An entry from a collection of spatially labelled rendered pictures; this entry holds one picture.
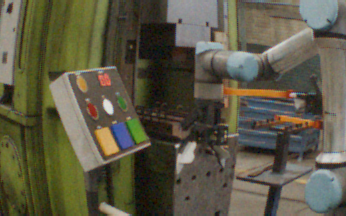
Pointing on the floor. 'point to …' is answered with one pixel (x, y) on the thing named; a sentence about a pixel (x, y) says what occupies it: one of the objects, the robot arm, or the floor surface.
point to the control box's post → (91, 192)
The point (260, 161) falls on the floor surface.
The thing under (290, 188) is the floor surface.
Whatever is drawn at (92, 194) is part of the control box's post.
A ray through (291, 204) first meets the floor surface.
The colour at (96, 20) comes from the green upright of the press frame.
